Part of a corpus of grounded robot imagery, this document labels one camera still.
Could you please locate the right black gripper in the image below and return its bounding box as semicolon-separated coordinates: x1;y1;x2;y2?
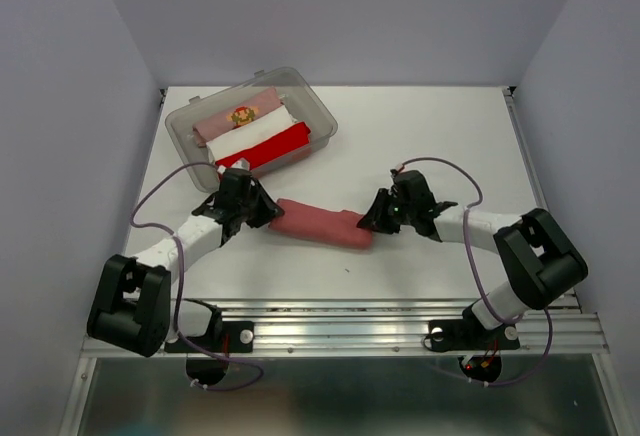
358;186;415;233

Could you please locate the dusty red t shirt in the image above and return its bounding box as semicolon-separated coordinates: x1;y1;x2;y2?
269;198;373;250

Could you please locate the clear plastic storage bin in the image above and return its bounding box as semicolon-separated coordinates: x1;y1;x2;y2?
165;67;338;192

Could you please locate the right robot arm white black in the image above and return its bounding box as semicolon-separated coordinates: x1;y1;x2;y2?
358;170;588;353

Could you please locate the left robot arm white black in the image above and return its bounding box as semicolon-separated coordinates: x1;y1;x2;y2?
86;168;285;357

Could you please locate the pink rolled mario t shirt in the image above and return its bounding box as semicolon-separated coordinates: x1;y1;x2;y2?
192;87;282;147

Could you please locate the red rolled t shirt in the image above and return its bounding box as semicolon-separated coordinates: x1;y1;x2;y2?
216;122;311;170

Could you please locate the white rolled t shirt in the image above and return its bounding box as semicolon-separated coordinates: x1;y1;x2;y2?
206;105;297;163

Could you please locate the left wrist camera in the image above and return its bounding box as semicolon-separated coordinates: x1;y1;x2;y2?
226;158;251;171

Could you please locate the aluminium frame rail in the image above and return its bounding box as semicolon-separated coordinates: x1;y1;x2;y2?
80;297;612;357

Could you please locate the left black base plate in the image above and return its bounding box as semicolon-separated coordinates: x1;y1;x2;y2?
187;318;254;354

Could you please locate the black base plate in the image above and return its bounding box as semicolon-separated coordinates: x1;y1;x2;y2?
187;318;254;354
423;319;521;353

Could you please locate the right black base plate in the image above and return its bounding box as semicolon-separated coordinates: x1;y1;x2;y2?
423;319;521;353

